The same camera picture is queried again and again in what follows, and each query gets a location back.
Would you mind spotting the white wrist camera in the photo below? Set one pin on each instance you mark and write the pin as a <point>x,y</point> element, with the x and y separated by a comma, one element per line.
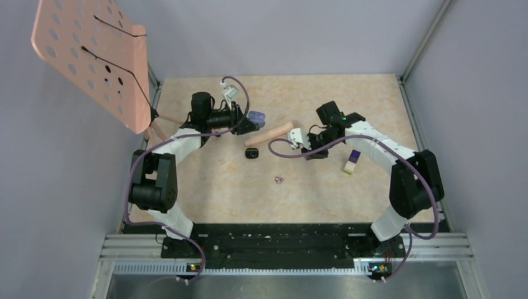
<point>229,92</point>
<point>298,138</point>

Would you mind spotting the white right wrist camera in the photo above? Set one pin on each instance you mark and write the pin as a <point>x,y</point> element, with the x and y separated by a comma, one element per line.
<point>298,138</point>

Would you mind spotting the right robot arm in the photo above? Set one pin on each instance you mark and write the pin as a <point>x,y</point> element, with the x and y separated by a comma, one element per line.
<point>415,181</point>

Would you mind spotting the black earbud charging case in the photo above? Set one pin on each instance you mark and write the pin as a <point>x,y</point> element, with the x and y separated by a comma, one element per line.
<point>252,153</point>

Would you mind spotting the purple and green toy blocks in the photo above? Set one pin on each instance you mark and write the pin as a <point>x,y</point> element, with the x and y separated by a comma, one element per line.
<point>351,162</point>

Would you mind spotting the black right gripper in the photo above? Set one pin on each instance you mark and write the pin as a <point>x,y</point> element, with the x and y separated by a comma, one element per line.
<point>317,155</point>

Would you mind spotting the pink perforated board stand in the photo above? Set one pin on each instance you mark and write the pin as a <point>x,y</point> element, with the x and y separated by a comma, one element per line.
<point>100,50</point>

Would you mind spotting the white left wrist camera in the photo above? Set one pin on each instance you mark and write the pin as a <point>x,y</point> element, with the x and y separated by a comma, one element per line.
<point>229,92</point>

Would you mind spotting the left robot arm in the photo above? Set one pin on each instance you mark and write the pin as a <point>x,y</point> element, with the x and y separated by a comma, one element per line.
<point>153,183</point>

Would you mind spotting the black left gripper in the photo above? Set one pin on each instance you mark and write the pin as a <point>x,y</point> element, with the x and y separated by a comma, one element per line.
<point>240,124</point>

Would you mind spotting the aluminium frame rail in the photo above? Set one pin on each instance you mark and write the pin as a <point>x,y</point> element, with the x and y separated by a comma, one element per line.
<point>140,254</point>

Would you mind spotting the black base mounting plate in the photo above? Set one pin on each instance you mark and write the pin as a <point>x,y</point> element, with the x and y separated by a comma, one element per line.
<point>274,246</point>

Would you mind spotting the grey-blue oval case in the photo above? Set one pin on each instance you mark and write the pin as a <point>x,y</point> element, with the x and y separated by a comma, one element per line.
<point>257,118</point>

